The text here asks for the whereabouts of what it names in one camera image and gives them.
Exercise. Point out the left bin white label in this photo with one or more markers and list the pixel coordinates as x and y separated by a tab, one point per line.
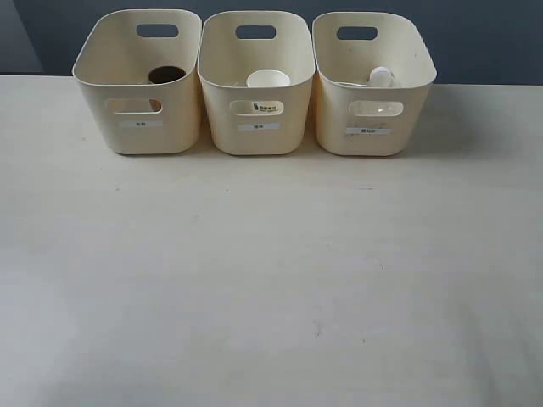
141	124

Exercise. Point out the right bin white label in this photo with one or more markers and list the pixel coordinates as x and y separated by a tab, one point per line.
367	131

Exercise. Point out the left cream plastic bin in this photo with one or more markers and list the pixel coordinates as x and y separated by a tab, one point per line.
112	68

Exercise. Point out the middle cream plastic bin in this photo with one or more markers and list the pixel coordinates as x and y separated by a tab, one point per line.
235	44

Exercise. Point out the clear plastic bottle white cap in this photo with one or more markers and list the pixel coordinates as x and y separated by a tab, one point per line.
379	77

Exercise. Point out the brown wooden cup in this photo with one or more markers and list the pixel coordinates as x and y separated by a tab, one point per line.
160	76

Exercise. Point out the bin white label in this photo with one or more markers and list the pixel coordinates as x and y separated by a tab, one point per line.
258	127
141	124
367	131

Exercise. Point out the middle bin white label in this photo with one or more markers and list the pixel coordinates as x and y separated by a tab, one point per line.
258	127

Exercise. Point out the right cream plastic bin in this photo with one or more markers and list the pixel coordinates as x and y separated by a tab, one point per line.
347	46

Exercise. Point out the cream plastic bin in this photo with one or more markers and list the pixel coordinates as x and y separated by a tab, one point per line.
347	46
235	44
112	68

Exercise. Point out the white paper cup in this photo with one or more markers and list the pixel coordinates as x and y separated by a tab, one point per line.
264	79

